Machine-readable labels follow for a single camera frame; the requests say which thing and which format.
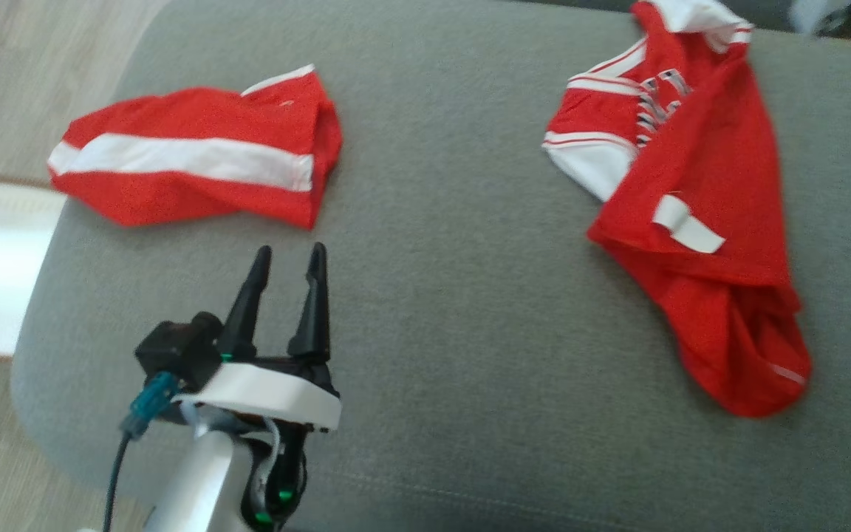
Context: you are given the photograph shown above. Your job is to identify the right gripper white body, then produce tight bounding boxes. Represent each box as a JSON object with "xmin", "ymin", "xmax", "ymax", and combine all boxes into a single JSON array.
[{"xmin": 791, "ymin": 0, "xmax": 851, "ymax": 34}]

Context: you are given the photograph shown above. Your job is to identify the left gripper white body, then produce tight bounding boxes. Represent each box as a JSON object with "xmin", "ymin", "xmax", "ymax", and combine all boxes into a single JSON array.
[{"xmin": 174, "ymin": 357, "xmax": 343, "ymax": 433}]

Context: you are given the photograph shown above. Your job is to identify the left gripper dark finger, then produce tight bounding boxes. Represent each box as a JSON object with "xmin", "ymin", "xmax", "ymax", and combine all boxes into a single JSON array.
[
  {"xmin": 217, "ymin": 246, "xmax": 273, "ymax": 361},
  {"xmin": 287, "ymin": 242, "xmax": 330, "ymax": 364}
]

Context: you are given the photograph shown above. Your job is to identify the red white numbered jersey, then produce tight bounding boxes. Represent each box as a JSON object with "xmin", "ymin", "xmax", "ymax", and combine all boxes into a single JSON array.
[{"xmin": 541, "ymin": 0, "xmax": 813, "ymax": 418}]

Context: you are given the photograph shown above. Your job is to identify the red shorts with white stripe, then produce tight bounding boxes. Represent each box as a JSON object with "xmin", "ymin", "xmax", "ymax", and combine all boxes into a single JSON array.
[{"xmin": 47, "ymin": 64, "xmax": 343, "ymax": 230}]

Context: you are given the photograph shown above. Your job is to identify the grey sofa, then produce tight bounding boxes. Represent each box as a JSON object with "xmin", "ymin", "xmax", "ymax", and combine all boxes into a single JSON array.
[{"xmin": 10, "ymin": 0, "xmax": 851, "ymax": 532}]

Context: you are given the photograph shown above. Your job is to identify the teal left camera connector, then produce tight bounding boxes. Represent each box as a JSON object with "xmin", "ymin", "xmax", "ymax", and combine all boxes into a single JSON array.
[{"xmin": 121, "ymin": 372, "xmax": 180, "ymax": 438}]

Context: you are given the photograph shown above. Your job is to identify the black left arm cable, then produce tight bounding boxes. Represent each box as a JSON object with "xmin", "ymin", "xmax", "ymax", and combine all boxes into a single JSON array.
[{"xmin": 103, "ymin": 432, "xmax": 132, "ymax": 532}]

